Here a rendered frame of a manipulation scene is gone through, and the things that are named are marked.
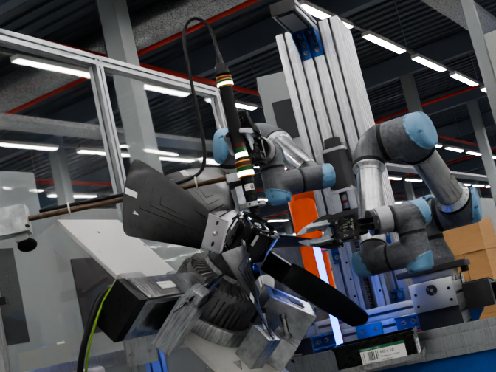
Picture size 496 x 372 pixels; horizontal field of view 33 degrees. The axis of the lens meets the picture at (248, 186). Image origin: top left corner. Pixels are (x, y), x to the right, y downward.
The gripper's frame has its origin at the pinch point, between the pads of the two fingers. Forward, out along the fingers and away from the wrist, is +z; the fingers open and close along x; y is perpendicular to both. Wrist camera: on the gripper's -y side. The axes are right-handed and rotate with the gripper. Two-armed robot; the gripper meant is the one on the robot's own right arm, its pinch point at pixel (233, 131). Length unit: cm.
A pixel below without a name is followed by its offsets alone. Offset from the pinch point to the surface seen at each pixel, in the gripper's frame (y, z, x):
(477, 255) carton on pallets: 27, -804, -8
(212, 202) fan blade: 17.0, 0.3, 9.9
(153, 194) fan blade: 15.7, 27.4, 14.5
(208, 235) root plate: 27.1, 16.1, 7.3
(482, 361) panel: 74, -30, -45
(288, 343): 57, 4, -3
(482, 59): -41, -171, -68
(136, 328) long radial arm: 46, 41, 19
